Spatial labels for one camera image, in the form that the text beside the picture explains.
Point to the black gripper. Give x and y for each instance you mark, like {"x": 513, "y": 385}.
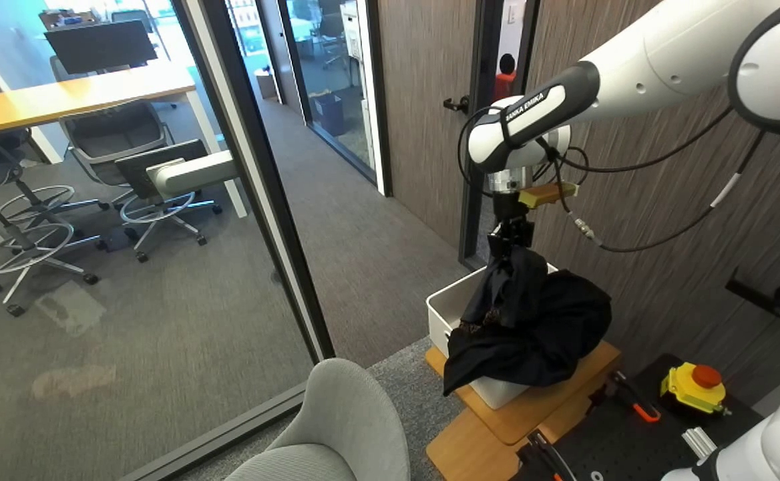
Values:
{"x": 513, "y": 216}

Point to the small black cloth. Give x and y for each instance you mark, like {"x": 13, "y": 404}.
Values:
{"x": 512, "y": 285}

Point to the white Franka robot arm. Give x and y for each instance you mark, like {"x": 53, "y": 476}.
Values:
{"x": 673, "y": 54}

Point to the white plastic box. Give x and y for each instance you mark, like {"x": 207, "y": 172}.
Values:
{"x": 446, "y": 309}

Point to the large black cloth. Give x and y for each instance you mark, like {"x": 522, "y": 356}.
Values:
{"x": 572, "y": 329}

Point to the person in red top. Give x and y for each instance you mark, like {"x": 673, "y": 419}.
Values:
{"x": 502, "y": 81}

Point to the yellow emergency stop button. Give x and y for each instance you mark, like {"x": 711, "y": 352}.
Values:
{"x": 695, "y": 389}

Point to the grey upholstered chair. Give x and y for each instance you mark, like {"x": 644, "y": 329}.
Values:
{"x": 338, "y": 430}

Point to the office chair with white headrest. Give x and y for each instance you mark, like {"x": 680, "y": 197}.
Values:
{"x": 190, "y": 172}

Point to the grey mesh office chair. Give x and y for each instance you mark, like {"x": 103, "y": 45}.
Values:
{"x": 111, "y": 136}

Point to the black computer monitor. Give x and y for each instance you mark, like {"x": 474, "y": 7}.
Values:
{"x": 99, "y": 45}

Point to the wooden desk with white legs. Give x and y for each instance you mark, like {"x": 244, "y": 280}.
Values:
{"x": 78, "y": 94}

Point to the yellow wrist camera mount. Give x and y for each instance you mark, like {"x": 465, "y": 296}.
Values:
{"x": 545, "y": 193}

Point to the silver aluminium rail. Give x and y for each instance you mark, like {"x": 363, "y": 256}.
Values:
{"x": 699, "y": 443}

